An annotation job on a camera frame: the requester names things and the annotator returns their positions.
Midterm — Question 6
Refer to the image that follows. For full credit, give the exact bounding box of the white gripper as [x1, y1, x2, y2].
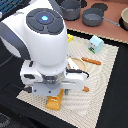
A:
[20, 60, 89, 96]

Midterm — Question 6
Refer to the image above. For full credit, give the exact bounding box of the light blue milk carton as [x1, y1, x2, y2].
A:
[88, 35, 104, 54]

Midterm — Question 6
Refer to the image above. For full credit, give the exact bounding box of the yellow butter box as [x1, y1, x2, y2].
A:
[68, 34, 73, 42]

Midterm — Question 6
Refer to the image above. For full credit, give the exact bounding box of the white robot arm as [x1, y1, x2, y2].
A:
[0, 0, 89, 96]

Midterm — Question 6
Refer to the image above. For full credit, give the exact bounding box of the round wooden plate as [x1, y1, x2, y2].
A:
[68, 58, 86, 71]

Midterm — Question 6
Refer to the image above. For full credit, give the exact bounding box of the beige woven placemat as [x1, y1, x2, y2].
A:
[17, 36, 118, 128]

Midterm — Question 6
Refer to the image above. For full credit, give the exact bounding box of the tall grey pot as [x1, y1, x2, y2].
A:
[60, 0, 81, 21]

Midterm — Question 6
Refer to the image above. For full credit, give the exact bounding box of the beige bowl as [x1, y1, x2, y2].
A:
[121, 7, 128, 30]

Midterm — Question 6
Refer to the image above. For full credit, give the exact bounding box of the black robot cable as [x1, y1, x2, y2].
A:
[66, 59, 90, 79]

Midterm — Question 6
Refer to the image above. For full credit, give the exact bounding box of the fork with wooden handle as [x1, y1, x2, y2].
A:
[83, 86, 89, 92]

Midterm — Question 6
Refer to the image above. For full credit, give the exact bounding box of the knife with wooden handle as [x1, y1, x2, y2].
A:
[81, 57, 101, 65]

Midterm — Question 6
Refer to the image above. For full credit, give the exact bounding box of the grey saucepan with handle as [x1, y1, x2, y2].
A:
[82, 8, 119, 27]

